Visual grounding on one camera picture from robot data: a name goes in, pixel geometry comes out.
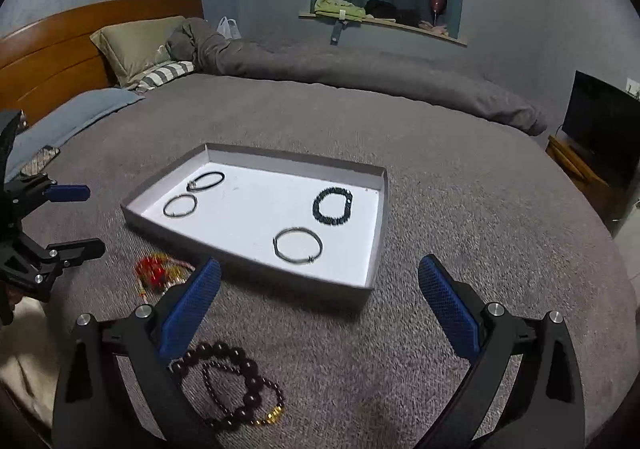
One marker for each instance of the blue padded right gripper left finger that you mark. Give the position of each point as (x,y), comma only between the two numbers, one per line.
(183,307)

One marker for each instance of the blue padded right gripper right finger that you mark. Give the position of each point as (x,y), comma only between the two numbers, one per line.
(450,303)

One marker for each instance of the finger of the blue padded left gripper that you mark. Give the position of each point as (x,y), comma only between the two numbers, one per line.
(75,253)
(67,193)

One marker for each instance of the smartphone on bed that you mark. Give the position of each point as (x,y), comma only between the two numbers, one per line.
(41,159)

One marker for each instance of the blue blanket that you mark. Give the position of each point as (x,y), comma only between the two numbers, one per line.
(65,122)

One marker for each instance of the thin silver bangle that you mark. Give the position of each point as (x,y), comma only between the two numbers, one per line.
(180,206)

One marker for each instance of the grey shallow cardboard tray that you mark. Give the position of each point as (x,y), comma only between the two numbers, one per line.
(246,195)

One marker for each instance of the wooden headboard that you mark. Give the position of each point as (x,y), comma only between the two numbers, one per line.
(52,60)

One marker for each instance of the striped pillow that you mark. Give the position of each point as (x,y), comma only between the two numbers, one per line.
(162,75)

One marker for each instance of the olive green pillow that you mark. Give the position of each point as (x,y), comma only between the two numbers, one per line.
(134,48)

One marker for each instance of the wooden tv stand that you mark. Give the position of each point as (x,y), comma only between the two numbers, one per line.
(609,201)

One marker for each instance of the white plastic bag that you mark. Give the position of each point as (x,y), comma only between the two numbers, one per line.
(228,29)

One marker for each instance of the black monitor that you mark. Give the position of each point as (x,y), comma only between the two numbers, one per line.
(604,121)

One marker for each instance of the grey rolled duvet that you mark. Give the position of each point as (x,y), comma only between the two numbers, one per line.
(365,70)

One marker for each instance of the wooden window shelf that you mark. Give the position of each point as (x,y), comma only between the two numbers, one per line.
(384,24)

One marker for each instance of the black cloth on shelf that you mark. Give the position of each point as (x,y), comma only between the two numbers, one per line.
(385,10)

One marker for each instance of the green cloth on shelf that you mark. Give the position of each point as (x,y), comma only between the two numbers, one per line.
(341,10)

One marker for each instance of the pink balloon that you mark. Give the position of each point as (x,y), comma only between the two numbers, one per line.
(438,7)

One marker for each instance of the silver wire bangle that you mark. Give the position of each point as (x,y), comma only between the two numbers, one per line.
(297,245)

